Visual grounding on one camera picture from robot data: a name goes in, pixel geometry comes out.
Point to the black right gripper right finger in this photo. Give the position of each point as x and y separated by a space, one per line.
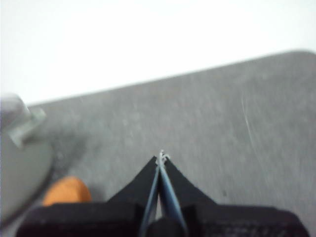
182 190

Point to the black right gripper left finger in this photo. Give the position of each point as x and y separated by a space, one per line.
138 190

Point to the brown potato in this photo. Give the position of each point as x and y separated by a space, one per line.
65 191

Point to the pale green electric pot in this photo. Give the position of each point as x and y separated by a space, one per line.
19 168

